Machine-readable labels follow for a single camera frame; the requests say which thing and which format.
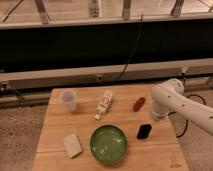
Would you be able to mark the brown oblong object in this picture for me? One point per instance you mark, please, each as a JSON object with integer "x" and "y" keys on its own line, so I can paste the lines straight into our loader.
{"x": 138, "y": 104}

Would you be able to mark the wooden board table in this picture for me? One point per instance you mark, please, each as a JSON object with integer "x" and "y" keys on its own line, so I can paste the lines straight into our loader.
{"x": 160, "y": 151}

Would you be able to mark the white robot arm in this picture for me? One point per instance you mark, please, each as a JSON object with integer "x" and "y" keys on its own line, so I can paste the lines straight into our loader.
{"x": 168, "y": 96}

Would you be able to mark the white sponge block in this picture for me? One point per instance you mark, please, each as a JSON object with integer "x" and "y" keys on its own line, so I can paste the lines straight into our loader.
{"x": 72, "y": 145}

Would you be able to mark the black eraser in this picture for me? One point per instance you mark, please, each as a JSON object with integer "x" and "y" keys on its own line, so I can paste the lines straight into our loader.
{"x": 144, "y": 131}

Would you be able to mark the green bowl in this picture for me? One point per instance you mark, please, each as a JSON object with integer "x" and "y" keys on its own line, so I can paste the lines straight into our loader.
{"x": 108, "y": 144}

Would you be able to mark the clear plastic cup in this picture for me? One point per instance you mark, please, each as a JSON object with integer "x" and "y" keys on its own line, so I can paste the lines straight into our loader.
{"x": 69, "y": 99}

